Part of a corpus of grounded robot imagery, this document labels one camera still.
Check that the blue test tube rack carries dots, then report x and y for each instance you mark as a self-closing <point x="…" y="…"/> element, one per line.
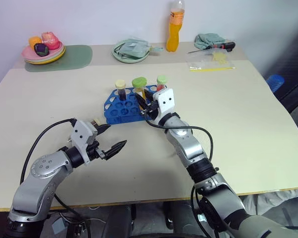
<point x="121" y="109"/>

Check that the pale yellow small parts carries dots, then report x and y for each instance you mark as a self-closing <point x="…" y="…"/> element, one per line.
<point x="219" y="57"/>

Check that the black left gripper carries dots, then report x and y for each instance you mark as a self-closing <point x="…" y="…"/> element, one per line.
<point x="95" y="151"/>

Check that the pink plate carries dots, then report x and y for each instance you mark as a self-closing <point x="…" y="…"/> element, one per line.
<point x="27" y="53"/>

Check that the red black screwdriver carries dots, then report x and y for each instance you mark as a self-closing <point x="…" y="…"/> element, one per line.
<point x="224" y="45"/>

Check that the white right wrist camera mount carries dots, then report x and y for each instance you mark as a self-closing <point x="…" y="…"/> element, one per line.
<point x="165" y="99"/>

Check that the pale green round plate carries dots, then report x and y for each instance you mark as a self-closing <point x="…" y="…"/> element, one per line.
<point x="127" y="60"/>

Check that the teal cloth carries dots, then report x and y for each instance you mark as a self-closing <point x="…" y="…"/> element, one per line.
<point x="206" y="39"/>

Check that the orange drink bottle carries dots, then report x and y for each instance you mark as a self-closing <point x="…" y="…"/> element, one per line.
<point x="173" y="37"/>

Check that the orange toy fruit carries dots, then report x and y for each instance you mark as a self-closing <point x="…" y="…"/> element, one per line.
<point x="34" y="41"/>

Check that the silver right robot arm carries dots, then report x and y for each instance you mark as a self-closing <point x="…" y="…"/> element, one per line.
<point x="188" y="146"/>

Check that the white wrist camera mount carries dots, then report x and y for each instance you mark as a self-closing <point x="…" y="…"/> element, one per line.
<point x="165" y="99"/>
<point x="82" y="134"/>

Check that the cream-capped dark liquid tube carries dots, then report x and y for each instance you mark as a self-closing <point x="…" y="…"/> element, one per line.
<point x="120" y="84"/>

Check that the purple toy fruit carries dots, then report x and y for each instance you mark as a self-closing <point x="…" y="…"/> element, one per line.
<point x="41" y="49"/>

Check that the light green stacked plate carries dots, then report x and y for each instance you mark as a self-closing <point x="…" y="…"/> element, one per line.
<point x="57" y="56"/>

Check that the green-capped red liquid tube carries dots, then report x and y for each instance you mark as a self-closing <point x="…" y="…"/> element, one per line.
<point x="162" y="79"/>

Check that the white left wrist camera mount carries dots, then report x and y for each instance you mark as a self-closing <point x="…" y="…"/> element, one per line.
<point x="82" y="134"/>

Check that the clear plastic zip bag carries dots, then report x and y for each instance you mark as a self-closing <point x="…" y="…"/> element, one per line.
<point x="208" y="63"/>

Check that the white crumpled plastic sheet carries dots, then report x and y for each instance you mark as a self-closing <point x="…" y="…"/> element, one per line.
<point x="275" y="205"/>

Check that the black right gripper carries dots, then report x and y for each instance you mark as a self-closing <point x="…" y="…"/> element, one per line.
<point x="152" y="108"/>

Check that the pink toy fruit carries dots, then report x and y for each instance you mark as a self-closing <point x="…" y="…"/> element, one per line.
<point x="50" y="39"/>

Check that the green placemat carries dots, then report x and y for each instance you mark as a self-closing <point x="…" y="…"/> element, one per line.
<point x="75" y="57"/>

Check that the blue ribbed cylinder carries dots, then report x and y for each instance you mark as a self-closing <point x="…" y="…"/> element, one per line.
<point x="275" y="83"/>

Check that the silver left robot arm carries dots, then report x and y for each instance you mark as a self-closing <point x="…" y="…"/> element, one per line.
<point x="39" y="173"/>

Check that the green-capped yellow liquid tube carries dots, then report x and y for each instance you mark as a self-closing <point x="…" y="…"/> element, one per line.
<point x="139" y="82"/>

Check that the yellow plate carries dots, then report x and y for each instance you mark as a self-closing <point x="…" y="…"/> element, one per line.
<point x="43" y="63"/>

